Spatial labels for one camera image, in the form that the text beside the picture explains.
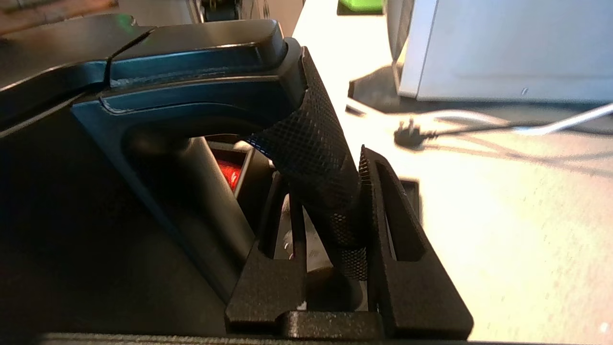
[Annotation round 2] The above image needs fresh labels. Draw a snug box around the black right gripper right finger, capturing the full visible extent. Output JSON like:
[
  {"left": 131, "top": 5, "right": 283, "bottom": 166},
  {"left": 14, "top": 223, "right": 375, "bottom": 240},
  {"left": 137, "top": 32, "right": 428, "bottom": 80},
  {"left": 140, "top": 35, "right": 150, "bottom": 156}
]
[{"left": 358, "top": 145, "right": 474, "bottom": 340}]

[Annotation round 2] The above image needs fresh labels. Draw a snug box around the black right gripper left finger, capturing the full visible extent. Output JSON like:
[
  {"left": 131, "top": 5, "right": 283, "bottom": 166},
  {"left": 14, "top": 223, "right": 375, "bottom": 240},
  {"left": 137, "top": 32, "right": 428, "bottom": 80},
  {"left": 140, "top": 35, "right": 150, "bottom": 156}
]
[{"left": 225, "top": 170, "right": 307, "bottom": 334}]

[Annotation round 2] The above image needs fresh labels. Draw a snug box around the black electric kettle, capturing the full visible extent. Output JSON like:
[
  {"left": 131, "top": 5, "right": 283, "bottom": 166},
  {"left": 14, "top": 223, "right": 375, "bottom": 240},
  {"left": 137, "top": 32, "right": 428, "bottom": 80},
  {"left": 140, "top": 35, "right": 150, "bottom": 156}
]
[{"left": 0, "top": 13, "right": 369, "bottom": 336}]

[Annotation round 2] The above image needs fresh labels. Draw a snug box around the red coffee sachet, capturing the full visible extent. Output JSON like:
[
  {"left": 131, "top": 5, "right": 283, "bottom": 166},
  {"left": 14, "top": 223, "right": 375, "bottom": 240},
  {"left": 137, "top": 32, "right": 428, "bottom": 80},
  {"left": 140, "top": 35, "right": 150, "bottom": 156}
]
[{"left": 216, "top": 161, "right": 240, "bottom": 191}]

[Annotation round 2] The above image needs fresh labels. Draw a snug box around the black power plug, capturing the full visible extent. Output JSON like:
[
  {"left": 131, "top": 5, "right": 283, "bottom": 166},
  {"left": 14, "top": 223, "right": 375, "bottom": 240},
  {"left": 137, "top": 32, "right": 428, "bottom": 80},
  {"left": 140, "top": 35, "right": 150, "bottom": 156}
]
[{"left": 394, "top": 120, "right": 436, "bottom": 147}]

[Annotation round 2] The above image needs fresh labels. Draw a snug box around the silver microwave oven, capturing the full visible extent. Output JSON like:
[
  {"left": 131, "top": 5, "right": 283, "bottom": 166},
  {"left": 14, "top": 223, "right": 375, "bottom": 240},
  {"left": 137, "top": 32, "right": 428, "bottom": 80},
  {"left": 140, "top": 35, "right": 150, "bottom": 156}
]
[{"left": 386, "top": 0, "right": 613, "bottom": 104}]

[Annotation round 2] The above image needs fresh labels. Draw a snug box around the black teleoperation stand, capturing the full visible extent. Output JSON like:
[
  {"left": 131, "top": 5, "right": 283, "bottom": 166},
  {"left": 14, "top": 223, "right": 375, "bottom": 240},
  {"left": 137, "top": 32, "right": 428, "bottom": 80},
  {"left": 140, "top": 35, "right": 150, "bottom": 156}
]
[{"left": 199, "top": 0, "right": 252, "bottom": 23}]

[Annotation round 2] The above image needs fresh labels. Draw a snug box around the white power cable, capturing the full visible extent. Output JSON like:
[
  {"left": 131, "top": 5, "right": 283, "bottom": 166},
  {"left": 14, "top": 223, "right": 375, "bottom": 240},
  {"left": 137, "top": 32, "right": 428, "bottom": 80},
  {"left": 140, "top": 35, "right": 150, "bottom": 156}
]
[{"left": 347, "top": 98, "right": 613, "bottom": 137}]

